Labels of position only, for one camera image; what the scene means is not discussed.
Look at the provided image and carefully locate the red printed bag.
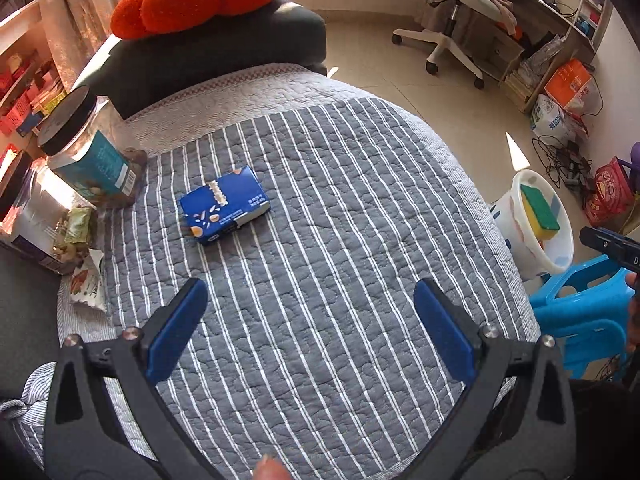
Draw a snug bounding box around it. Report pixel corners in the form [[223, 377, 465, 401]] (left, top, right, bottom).
[[584, 156, 635, 227]]

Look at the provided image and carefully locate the orange cardboard box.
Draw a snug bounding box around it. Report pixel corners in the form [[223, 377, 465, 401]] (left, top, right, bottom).
[[544, 58, 593, 111]]

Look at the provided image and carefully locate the green and yellow sponge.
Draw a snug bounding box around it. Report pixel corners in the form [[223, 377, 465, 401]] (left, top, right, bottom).
[[520, 184, 561, 241]]

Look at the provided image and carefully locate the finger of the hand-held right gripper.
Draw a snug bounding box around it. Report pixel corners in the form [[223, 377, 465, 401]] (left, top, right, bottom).
[[580, 226, 623, 261]]

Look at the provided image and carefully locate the dark label nut jar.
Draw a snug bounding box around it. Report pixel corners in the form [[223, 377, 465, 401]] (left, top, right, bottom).
[[0, 150, 98, 276]]

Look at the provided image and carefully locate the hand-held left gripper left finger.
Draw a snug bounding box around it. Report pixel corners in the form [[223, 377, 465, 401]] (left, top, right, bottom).
[[42, 277, 231, 480]]

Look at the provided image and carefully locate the blue plastic stool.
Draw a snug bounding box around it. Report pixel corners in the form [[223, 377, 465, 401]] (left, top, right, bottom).
[[529, 255, 633, 381]]

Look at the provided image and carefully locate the white printed plastic bag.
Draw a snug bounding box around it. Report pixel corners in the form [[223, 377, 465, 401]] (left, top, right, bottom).
[[530, 94, 576, 143]]

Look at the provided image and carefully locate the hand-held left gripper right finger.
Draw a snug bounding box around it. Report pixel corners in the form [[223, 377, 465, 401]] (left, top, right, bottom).
[[405, 279, 579, 480]]

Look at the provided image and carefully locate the person's right hand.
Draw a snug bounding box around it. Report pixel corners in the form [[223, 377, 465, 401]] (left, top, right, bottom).
[[624, 267, 640, 353]]

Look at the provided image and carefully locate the grey striped quilted blanket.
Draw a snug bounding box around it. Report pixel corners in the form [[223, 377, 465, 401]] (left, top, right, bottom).
[[0, 62, 541, 480]]

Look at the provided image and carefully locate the white shelf unit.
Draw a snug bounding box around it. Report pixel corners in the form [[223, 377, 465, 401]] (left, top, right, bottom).
[[0, 0, 71, 161]]

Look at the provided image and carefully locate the red plastic basket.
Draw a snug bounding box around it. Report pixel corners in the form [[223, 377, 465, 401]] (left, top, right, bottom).
[[0, 95, 32, 133]]

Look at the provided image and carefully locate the stack of papers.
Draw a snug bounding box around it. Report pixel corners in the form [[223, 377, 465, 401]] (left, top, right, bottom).
[[502, 35, 566, 103]]

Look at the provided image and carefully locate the white plastic bin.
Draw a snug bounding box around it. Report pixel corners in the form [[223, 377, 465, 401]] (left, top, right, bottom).
[[490, 169, 575, 281]]

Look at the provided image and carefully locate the wooden desk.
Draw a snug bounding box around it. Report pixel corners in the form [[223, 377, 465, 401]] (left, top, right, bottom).
[[487, 0, 613, 113]]

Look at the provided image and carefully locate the tangle of black cables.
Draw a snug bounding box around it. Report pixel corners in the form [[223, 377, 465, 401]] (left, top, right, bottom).
[[531, 135, 596, 196]]

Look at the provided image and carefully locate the small white snack packet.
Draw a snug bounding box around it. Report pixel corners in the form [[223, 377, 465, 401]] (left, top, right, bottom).
[[69, 247, 108, 313]]

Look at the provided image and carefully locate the beige patterned curtain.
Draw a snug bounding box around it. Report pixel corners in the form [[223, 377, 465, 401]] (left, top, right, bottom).
[[37, 0, 131, 76]]

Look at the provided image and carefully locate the teal label nut jar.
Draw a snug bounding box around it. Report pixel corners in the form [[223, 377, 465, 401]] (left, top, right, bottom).
[[37, 86, 148, 208]]

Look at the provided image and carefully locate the white office chair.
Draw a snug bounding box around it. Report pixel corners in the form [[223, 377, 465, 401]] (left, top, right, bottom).
[[391, 0, 518, 90]]

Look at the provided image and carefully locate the person's left hand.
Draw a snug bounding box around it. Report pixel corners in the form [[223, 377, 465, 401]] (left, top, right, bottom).
[[254, 455, 290, 480]]

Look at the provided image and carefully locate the small blue carton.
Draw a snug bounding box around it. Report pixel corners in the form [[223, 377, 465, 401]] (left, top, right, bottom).
[[180, 166, 270, 246]]

